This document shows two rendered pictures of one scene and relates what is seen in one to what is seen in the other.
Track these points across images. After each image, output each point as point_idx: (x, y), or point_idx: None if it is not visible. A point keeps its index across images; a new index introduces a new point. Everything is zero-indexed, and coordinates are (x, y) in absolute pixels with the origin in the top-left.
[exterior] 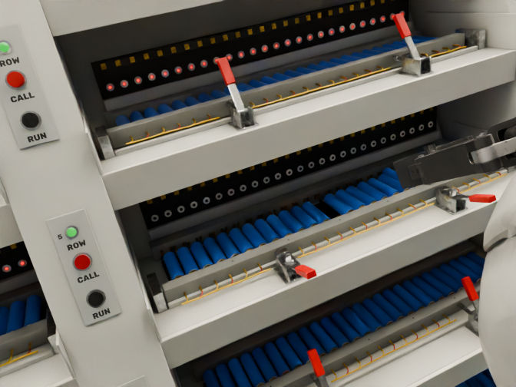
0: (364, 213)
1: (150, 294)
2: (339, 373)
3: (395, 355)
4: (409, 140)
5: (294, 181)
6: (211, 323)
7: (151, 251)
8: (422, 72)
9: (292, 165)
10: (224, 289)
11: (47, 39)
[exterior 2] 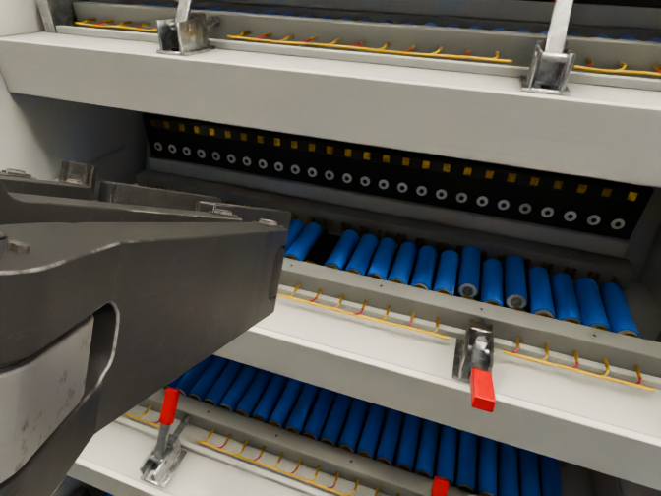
0: (327, 279)
1: None
2: (221, 440)
3: (285, 480)
4: (557, 228)
5: (330, 191)
6: None
7: (137, 179)
8: (542, 85)
9: (337, 168)
10: None
11: None
